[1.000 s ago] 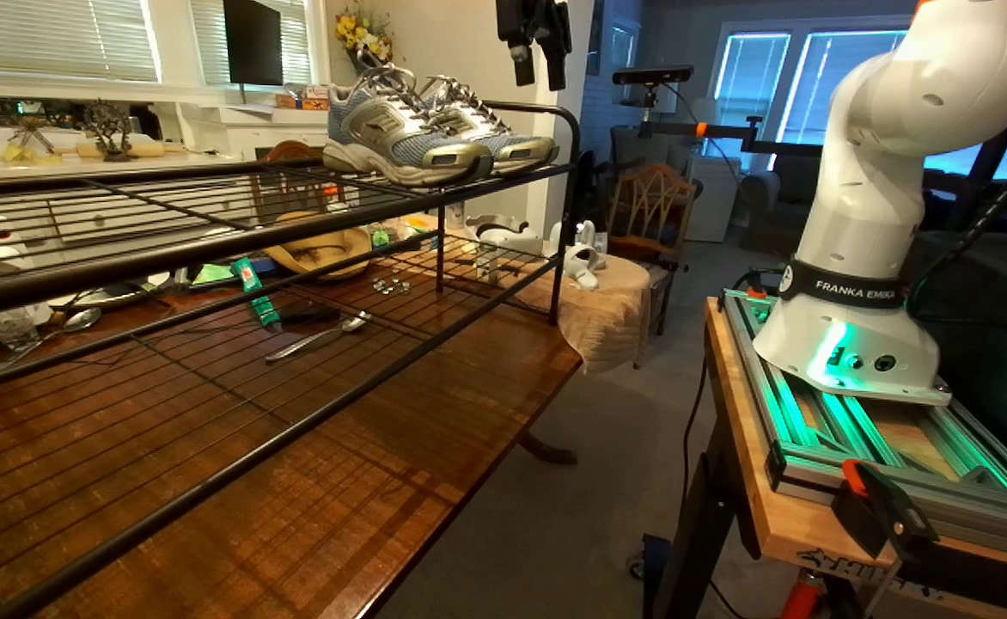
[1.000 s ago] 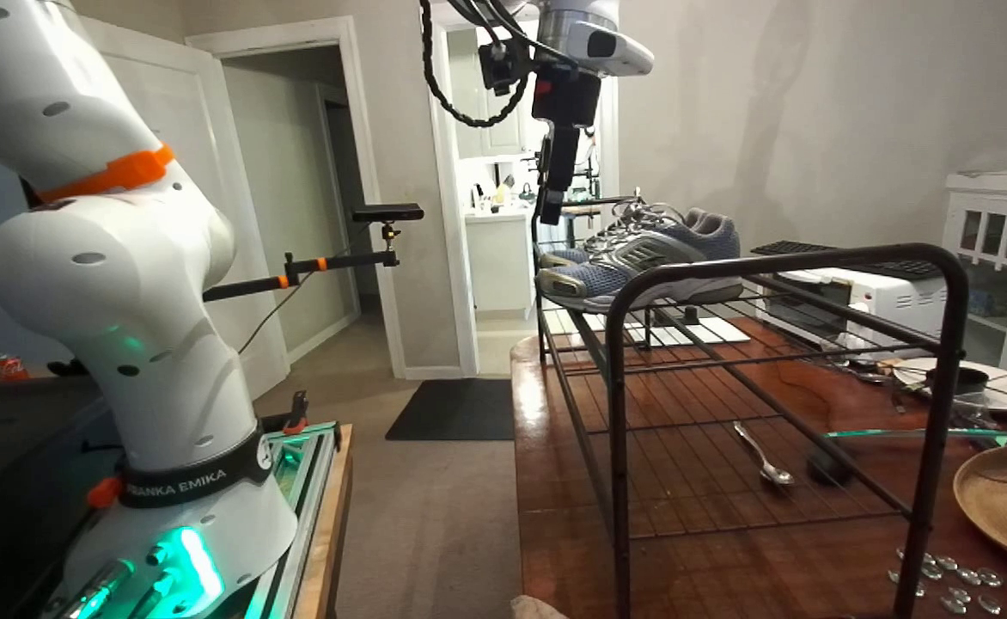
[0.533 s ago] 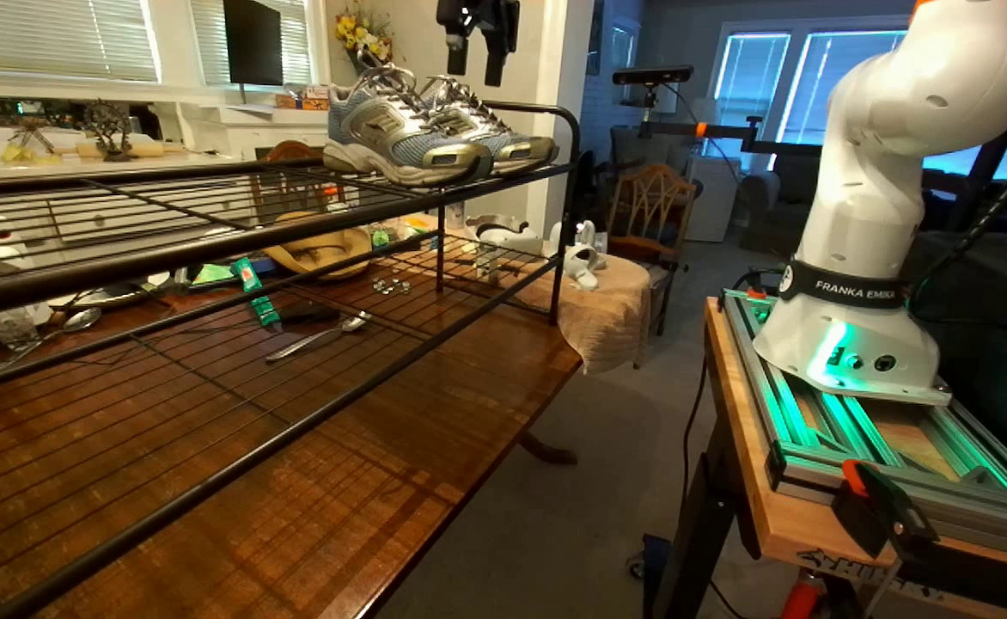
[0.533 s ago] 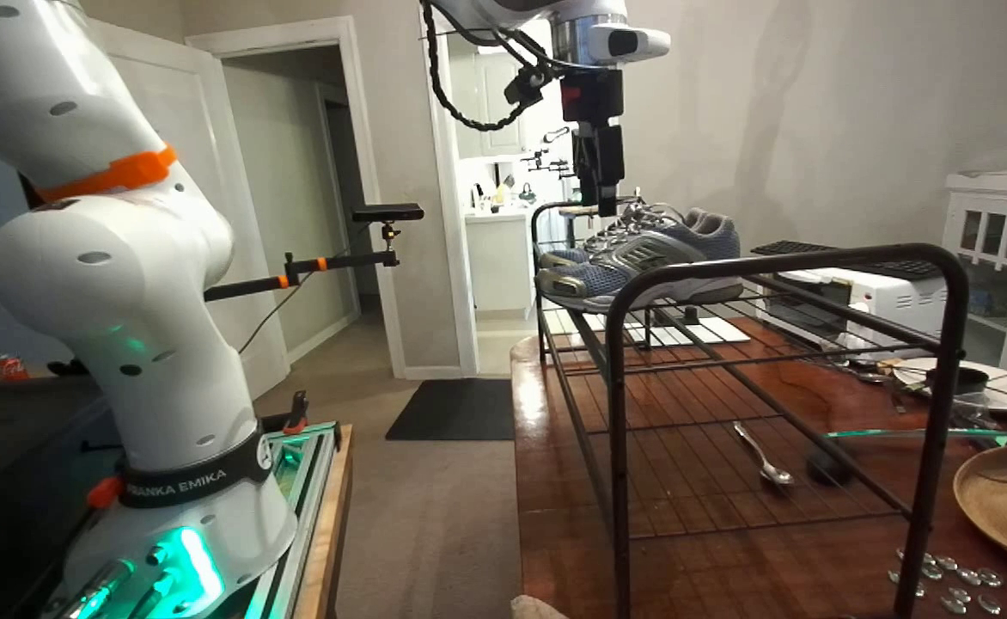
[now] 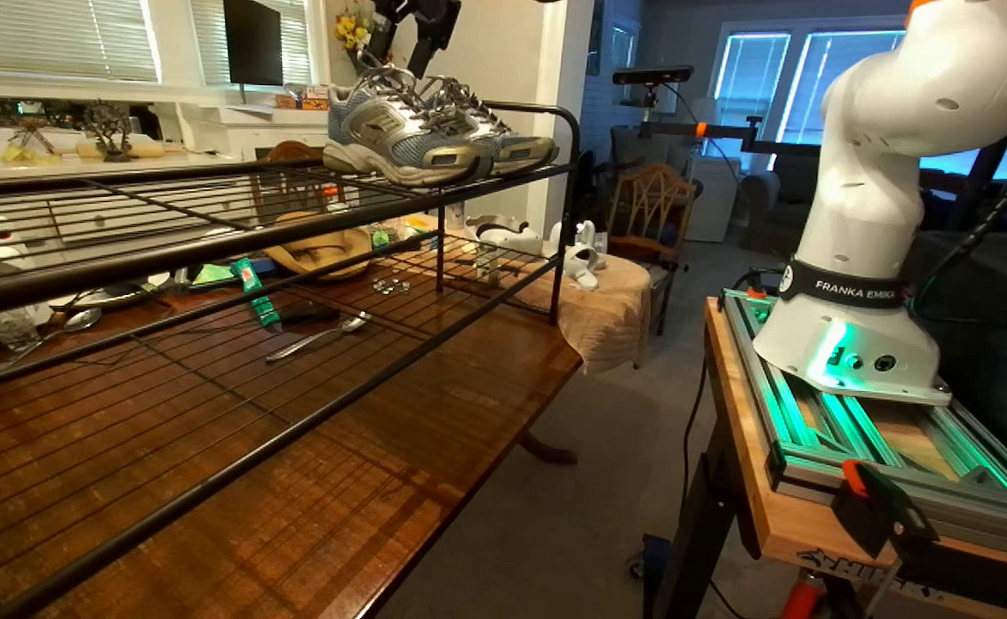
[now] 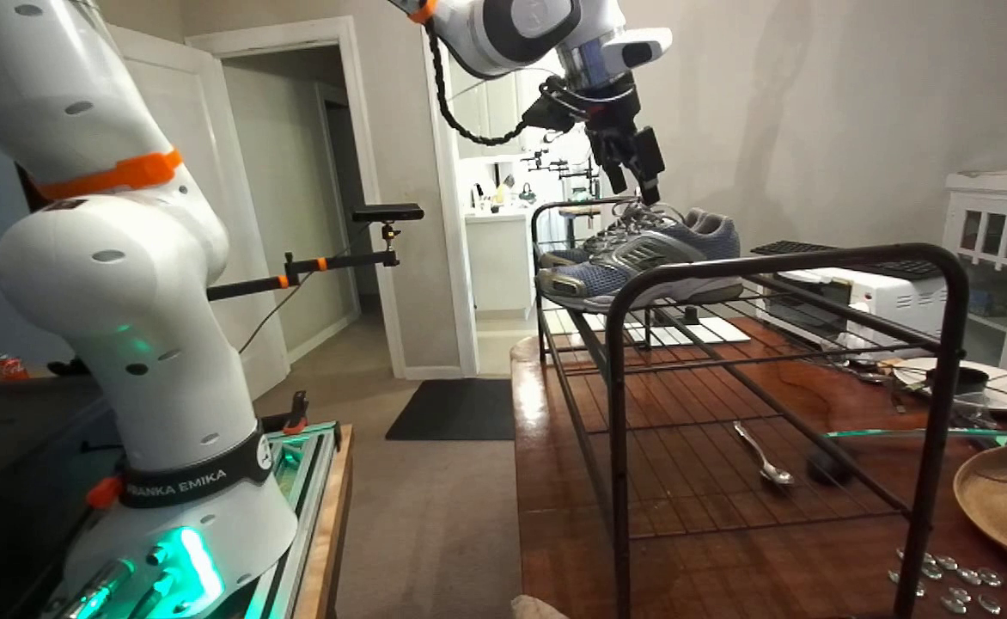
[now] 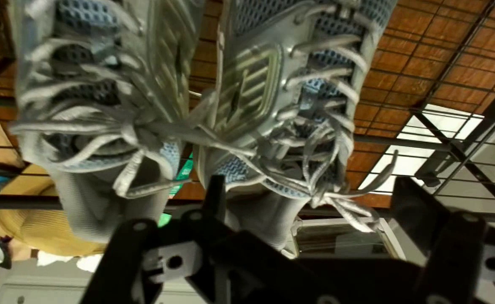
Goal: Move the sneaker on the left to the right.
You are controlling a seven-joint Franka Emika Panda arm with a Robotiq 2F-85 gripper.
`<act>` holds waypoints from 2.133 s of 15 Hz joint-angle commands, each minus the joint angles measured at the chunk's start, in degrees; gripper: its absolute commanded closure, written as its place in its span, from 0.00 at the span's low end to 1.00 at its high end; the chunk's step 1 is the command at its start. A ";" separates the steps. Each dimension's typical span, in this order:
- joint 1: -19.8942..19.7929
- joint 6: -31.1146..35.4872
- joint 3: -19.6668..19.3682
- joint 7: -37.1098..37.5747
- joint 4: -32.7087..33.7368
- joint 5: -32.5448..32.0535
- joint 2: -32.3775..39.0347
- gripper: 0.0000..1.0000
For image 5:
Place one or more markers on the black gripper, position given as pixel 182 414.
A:
pixel 417 13

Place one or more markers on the silver blue mesh sneaker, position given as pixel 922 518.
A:
pixel 401 140
pixel 514 144

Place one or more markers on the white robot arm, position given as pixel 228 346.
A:
pixel 880 174

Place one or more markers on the yellow flower bunch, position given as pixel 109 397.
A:
pixel 353 28

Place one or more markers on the orange shelf items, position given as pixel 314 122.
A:
pixel 299 99

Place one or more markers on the black flat monitor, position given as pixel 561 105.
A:
pixel 253 40

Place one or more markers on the white device with black band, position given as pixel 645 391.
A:
pixel 510 240

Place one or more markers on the clear glass gems cluster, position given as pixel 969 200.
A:
pixel 390 284

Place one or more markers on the white looped plastic device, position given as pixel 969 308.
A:
pixel 581 261

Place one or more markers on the carved wooden chair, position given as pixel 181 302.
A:
pixel 652 209

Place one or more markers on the green white tube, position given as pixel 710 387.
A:
pixel 255 293

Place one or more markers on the green crumpled wrapper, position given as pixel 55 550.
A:
pixel 211 278

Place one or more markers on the silver metal spoon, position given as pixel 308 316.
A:
pixel 316 339

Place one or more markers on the dark plant figurine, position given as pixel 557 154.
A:
pixel 110 132

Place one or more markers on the bright glass window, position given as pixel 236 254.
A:
pixel 841 81
pixel 746 81

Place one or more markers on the white window blind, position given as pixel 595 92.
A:
pixel 41 36

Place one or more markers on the clear plastic wrapper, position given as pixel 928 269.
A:
pixel 31 330

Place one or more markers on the wooden workbench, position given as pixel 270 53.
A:
pixel 794 521

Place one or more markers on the black orange clamp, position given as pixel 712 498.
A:
pixel 883 518

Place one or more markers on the black camera bar on stand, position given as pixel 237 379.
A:
pixel 652 76

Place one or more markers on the aluminium extrusion base frame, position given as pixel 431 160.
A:
pixel 806 441

